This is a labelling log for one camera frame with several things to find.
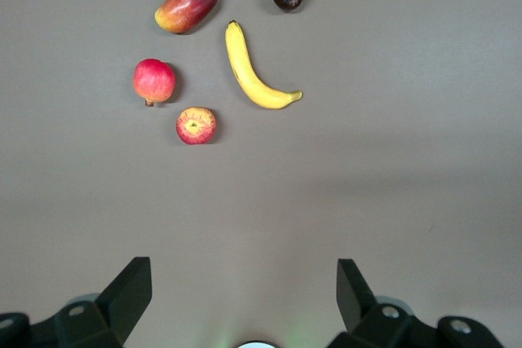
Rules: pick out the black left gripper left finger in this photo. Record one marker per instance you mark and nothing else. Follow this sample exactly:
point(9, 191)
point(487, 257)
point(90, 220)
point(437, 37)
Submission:
point(122, 303)

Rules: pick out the red yellow mango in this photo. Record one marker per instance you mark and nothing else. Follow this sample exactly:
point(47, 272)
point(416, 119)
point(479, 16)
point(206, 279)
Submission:
point(187, 5)

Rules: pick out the red pomegranate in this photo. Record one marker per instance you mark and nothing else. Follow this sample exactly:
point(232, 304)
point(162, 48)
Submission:
point(154, 81)

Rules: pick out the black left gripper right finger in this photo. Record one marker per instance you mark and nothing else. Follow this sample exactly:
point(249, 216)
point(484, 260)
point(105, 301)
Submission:
point(356, 303)

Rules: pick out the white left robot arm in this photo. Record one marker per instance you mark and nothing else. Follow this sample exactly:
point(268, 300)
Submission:
point(257, 344)

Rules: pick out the yellow banana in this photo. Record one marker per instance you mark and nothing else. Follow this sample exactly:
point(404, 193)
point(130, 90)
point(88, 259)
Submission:
point(236, 54)

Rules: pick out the red yellow apple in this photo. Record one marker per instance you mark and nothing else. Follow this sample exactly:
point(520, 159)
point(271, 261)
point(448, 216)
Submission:
point(195, 126)

